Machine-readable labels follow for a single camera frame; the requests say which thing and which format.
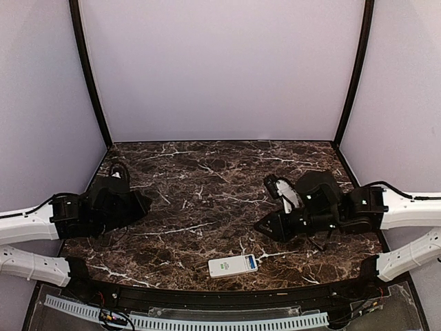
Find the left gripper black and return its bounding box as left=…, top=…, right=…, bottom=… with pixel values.
left=94, top=190, right=150, bottom=236

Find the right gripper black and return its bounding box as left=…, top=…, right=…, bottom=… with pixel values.
left=254, top=206, right=341, bottom=243

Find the blue battery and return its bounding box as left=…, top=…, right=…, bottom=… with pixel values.
left=248, top=254, right=257, bottom=270

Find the white remote control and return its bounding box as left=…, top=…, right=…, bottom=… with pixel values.
left=207, top=254, right=258, bottom=279

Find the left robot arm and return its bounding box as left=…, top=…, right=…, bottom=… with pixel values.
left=1, top=177, right=152, bottom=301

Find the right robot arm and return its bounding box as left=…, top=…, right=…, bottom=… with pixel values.
left=254, top=171, right=440, bottom=299

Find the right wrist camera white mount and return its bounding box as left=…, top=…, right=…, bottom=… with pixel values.
left=263, top=174, right=300, bottom=214

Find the white slotted cable duct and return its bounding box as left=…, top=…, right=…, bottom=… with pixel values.
left=44, top=294, right=329, bottom=330

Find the black front table rail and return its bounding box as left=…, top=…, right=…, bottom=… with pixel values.
left=37, top=267, right=411, bottom=313

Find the left black frame post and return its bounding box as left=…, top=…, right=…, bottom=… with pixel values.
left=68, top=0, right=113, bottom=149

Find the black frame post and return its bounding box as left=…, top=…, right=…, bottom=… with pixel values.
left=68, top=0, right=113, bottom=149
left=333, top=0, right=375, bottom=150

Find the right black frame post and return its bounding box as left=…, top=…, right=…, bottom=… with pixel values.
left=333, top=0, right=375, bottom=150

